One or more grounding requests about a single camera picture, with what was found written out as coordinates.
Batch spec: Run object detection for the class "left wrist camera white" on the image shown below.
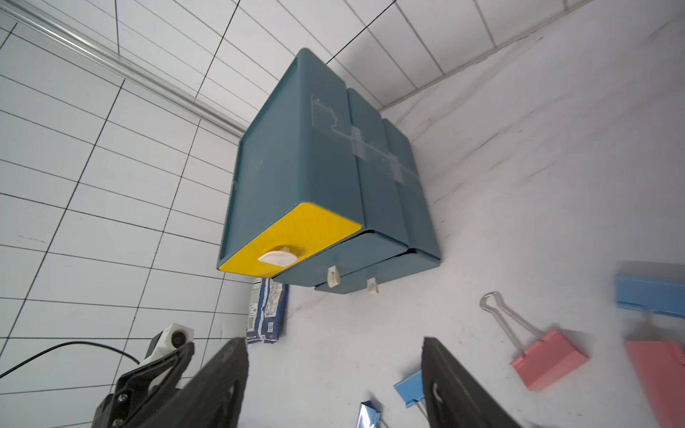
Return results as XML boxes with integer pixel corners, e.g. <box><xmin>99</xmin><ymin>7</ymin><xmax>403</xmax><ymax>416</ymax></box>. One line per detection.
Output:
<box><xmin>140</xmin><ymin>323</ymin><xmax>194</xmax><ymax>367</ymax></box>

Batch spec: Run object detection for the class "pink binder clip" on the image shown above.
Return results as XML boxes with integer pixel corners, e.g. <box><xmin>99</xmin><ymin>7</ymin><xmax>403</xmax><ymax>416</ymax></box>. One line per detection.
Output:
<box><xmin>479</xmin><ymin>292</ymin><xmax>590</xmax><ymax>392</ymax></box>
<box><xmin>624</xmin><ymin>341</ymin><xmax>684</xmax><ymax>428</ymax></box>

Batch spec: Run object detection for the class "blue binder clip top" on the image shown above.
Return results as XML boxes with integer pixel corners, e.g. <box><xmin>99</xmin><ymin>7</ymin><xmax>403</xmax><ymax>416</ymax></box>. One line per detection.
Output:
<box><xmin>615</xmin><ymin>261</ymin><xmax>684</xmax><ymax>319</ymax></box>

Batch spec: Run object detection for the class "pink binder clip top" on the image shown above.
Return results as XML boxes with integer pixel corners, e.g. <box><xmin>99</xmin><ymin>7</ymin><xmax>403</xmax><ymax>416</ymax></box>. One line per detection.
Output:
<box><xmin>479</xmin><ymin>292</ymin><xmax>590</xmax><ymax>392</ymax></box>

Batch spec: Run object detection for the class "teal drawer cabinet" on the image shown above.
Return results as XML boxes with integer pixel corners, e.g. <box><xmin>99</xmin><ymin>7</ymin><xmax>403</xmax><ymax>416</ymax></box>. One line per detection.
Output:
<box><xmin>217</xmin><ymin>48</ymin><xmax>442</xmax><ymax>294</ymax></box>

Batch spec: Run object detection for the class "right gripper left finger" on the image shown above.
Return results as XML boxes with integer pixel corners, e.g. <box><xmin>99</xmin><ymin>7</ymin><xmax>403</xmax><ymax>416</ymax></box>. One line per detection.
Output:
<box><xmin>136</xmin><ymin>338</ymin><xmax>249</xmax><ymax>427</ymax></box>

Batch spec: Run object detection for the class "pink binder clip upper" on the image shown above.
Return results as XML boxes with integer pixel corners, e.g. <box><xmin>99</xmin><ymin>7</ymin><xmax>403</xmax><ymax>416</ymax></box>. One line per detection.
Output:
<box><xmin>624</xmin><ymin>341</ymin><xmax>684</xmax><ymax>428</ymax></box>

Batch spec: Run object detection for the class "yellow top drawer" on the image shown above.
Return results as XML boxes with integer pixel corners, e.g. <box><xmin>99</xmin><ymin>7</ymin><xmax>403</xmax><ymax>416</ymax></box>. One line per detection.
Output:
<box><xmin>218</xmin><ymin>203</ymin><xmax>362</xmax><ymax>278</ymax></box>

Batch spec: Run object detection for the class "teal binder clip centre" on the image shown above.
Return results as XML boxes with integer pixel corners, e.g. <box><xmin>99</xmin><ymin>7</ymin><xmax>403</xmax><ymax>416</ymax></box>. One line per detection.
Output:
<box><xmin>356</xmin><ymin>401</ymin><xmax>382</xmax><ymax>428</ymax></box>

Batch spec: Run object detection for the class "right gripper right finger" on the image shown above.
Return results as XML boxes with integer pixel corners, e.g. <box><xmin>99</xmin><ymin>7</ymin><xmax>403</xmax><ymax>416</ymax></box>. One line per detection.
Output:
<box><xmin>421</xmin><ymin>337</ymin><xmax>520</xmax><ymax>428</ymax></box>

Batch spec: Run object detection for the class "blue binder clip upper middle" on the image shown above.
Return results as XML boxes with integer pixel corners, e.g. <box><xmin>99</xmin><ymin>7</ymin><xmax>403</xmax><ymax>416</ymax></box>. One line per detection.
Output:
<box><xmin>394</xmin><ymin>370</ymin><xmax>425</xmax><ymax>408</ymax></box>

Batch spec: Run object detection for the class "blue binder clip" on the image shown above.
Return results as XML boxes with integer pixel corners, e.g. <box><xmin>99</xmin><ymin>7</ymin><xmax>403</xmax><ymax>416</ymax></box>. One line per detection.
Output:
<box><xmin>394</xmin><ymin>370</ymin><xmax>425</xmax><ymax>408</ymax></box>
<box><xmin>615</xmin><ymin>261</ymin><xmax>684</xmax><ymax>319</ymax></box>

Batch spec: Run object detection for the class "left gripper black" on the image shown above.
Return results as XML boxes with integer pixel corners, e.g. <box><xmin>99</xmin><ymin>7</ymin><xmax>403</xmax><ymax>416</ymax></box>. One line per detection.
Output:
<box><xmin>91</xmin><ymin>342</ymin><xmax>196</xmax><ymax>427</ymax></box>

